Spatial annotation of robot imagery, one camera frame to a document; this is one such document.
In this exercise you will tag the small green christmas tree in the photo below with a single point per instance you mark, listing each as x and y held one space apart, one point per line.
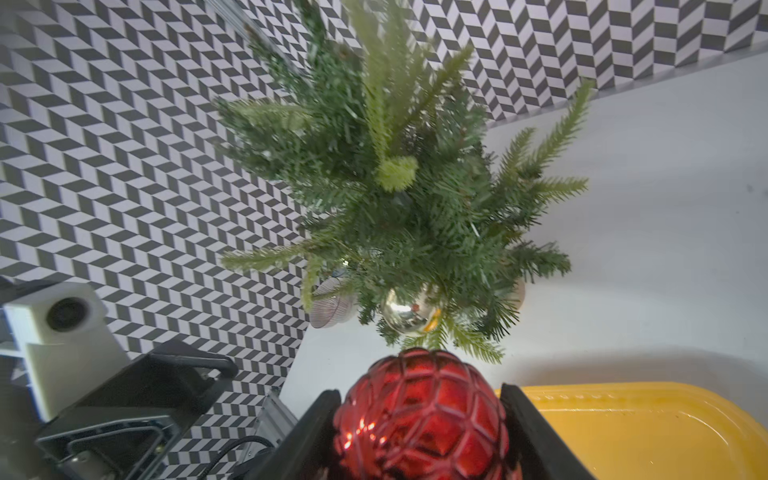
385 153

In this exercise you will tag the red faceted ball ornament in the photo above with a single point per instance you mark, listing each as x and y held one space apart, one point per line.
422 414

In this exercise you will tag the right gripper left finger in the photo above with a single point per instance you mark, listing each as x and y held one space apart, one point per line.
300 447

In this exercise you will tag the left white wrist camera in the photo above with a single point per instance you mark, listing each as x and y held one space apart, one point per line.
59 330

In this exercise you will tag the yellow plastic tray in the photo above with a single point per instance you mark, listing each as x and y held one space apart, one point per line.
654 430

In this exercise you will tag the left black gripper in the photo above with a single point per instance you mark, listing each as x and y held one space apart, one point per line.
128 424

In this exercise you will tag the gold shiny ball ornament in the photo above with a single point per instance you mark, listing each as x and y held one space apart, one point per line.
415 317

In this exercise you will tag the pink striped bowl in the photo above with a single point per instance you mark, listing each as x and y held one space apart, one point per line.
329 307

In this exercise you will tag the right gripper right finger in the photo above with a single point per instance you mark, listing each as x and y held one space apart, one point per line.
535 451

